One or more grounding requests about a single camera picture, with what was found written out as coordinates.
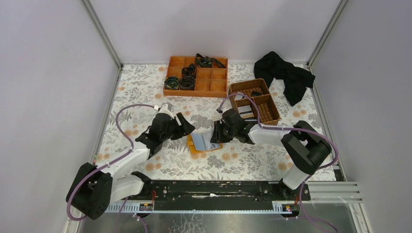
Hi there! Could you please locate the cards stack in basket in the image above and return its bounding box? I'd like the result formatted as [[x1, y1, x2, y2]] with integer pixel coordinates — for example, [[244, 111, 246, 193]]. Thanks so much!
[[238, 105, 257, 123]]

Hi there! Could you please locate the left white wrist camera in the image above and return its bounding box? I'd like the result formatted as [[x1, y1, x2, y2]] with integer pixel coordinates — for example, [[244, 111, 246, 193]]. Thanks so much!
[[153, 102, 174, 118]]

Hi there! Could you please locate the rolled black belt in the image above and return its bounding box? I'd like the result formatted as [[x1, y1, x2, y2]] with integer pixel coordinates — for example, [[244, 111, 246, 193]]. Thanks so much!
[[181, 63, 197, 78], [179, 76, 196, 90]]

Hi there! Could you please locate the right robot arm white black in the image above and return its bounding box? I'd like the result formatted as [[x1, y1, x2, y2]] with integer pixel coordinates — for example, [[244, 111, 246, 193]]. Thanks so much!
[[210, 109, 332, 190]]

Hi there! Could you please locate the floral patterned table mat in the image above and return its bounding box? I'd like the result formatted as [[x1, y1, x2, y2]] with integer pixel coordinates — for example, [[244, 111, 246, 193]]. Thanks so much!
[[95, 65, 322, 181]]

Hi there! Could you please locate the rolled black belt upper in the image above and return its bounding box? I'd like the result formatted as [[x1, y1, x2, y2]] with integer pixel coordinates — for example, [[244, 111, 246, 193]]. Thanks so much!
[[181, 63, 197, 78]]

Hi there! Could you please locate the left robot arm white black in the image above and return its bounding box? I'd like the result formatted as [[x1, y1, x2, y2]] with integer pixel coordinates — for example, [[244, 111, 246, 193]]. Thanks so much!
[[66, 113, 195, 221]]

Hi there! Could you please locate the rolled dark belt left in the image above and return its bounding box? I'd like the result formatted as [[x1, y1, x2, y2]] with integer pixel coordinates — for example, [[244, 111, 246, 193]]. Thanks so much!
[[164, 76, 180, 90]]

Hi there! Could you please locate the black crumpled cloth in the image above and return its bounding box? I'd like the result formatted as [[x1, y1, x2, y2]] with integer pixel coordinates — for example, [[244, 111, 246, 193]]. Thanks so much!
[[254, 51, 315, 106]]

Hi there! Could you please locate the orange wooden divided tray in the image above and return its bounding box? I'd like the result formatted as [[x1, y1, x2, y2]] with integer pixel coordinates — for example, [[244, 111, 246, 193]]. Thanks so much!
[[163, 54, 228, 98]]

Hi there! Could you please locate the brown wicker basket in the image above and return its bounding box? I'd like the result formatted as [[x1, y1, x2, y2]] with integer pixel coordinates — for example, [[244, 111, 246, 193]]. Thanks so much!
[[229, 79, 281, 126]]

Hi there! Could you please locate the loose dark belt top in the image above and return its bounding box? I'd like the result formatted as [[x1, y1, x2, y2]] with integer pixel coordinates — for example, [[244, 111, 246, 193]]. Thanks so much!
[[195, 53, 226, 68]]

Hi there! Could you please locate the black card in basket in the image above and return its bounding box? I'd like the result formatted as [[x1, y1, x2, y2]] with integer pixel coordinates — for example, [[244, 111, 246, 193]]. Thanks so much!
[[251, 91, 262, 97]]

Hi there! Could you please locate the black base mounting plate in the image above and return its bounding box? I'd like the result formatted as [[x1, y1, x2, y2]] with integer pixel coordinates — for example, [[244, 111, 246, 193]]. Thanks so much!
[[129, 180, 311, 212]]

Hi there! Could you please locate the rolled black belt middle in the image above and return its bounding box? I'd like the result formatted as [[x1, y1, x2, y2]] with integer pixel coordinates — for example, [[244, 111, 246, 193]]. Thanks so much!
[[179, 76, 196, 90]]

